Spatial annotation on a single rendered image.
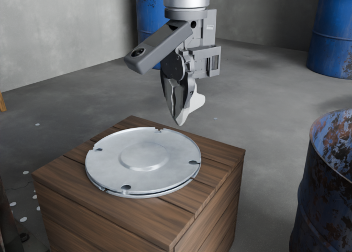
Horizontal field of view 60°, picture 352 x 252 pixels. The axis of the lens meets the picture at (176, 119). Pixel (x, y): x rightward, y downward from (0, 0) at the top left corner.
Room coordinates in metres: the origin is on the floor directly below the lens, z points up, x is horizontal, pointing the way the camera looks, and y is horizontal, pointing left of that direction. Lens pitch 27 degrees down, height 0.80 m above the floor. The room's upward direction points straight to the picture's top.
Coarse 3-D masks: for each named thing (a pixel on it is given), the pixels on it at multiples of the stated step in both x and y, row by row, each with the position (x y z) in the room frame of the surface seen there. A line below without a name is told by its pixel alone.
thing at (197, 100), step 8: (176, 88) 0.51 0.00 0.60; (176, 96) 0.51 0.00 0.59; (192, 96) 0.52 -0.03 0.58; (200, 96) 0.53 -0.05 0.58; (176, 104) 0.51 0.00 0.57; (192, 104) 0.52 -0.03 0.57; (200, 104) 0.53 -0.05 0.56; (176, 112) 0.51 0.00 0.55; (184, 112) 0.50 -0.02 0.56; (176, 120) 0.52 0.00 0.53; (184, 120) 0.51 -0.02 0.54
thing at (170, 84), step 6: (168, 84) 0.53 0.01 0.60; (174, 84) 0.53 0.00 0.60; (168, 90) 0.53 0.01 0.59; (174, 90) 0.53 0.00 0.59; (168, 96) 0.53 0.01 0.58; (174, 96) 0.53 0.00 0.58; (168, 102) 0.54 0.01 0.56; (174, 102) 0.53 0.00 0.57; (174, 108) 0.53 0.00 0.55; (174, 114) 0.52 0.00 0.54; (174, 120) 0.53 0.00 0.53
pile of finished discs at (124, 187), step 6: (156, 132) 0.79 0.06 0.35; (96, 150) 0.70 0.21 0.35; (192, 162) 0.64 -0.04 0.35; (198, 168) 0.62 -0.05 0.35; (90, 180) 0.57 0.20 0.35; (186, 180) 0.57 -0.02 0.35; (96, 186) 0.55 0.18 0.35; (126, 186) 0.55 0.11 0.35; (180, 186) 0.54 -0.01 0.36; (108, 192) 0.52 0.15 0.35; (114, 192) 0.53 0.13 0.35; (120, 192) 0.53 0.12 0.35; (156, 192) 0.53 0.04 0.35; (162, 192) 0.53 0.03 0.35; (168, 192) 0.52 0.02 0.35; (138, 198) 0.51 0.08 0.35
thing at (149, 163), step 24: (96, 144) 0.71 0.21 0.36; (120, 144) 0.72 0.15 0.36; (144, 144) 0.71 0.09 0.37; (168, 144) 0.72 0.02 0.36; (192, 144) 0.72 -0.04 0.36; (96, 168) 0.61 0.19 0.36; (120, 168) 0.61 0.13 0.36; (144, 168) 0.60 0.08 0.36; (168, 168) 0.61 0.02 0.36; (192, 168) 0.61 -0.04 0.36; (144, 192) 0.52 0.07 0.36
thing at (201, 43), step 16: (176, 16) 0.50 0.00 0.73; (192, 16) 0.50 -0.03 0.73; (208, 16) 0.54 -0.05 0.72; (208, 32) 0.54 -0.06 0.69; (176, 48) 0.50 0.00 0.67; (192, 48) 0.52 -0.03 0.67; (208, 48) 0.52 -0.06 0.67; (176, 64) 0.50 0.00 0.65; (192, 64) 0.50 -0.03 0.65; (208, 64) 0.53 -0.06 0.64
